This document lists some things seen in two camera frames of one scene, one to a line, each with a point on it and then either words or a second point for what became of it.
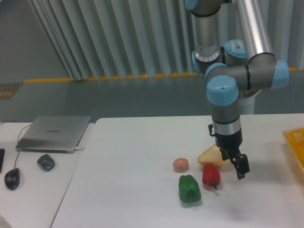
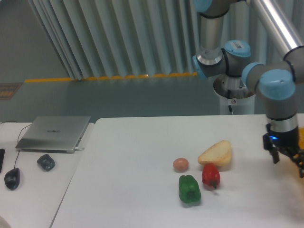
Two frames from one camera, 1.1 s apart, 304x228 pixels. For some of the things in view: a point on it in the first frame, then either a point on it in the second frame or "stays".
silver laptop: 51,134 stays
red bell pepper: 211,176 stays
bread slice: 213,155 stays
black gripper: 228,145 to 288,140
